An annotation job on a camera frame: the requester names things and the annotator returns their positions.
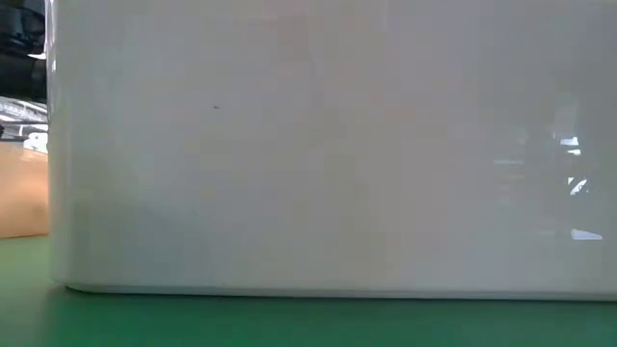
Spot green table mat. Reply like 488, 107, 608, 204
0, 234, 617, 347

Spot white wide plastic bin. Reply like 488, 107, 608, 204
45, 0, 617, 303

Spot grey metal bars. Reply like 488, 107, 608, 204
0, 95, 49, 141

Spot small white rounded object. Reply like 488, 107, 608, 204
23, 130, 49, 153

